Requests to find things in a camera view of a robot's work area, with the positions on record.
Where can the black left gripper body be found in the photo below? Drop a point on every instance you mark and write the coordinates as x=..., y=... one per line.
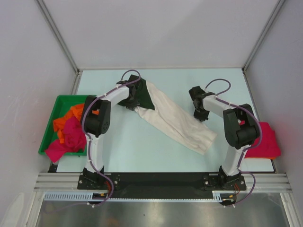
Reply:
x=132, y=102

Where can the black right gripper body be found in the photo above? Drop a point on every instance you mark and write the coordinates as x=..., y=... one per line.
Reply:
x=201, y=114

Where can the white and green t-shirt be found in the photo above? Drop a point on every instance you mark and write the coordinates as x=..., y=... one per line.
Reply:
x=161, y=112

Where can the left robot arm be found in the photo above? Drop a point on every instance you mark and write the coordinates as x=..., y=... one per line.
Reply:
x=95, y=121

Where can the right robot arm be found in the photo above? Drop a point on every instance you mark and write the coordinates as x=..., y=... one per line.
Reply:
x=241, y=129

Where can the orange t-shirt in bin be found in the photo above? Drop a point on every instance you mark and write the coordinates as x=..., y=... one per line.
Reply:
x=73, y=113

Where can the pink t-shirt in bin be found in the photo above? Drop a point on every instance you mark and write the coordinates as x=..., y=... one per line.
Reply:
x=70, y=138

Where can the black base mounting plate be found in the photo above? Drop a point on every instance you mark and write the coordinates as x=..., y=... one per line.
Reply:
x=155, y=183

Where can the folded pink t-shirt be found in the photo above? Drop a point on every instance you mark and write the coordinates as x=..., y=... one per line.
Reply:
x=268, y=146

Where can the left aluminium corner post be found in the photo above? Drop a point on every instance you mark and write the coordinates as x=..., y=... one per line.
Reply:
x=54, y=29

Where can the aluminium corner post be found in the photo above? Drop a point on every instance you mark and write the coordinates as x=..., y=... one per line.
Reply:
x=269, y=23
x=54, y=29

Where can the aluminium frame rail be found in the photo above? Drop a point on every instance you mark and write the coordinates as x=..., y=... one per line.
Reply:
x=66, y=182

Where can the right aluminium corner post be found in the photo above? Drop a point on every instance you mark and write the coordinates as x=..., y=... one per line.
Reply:
x=269, y=23

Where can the slotted cable duct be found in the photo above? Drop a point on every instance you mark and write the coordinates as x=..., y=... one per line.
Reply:
x=98, y=196

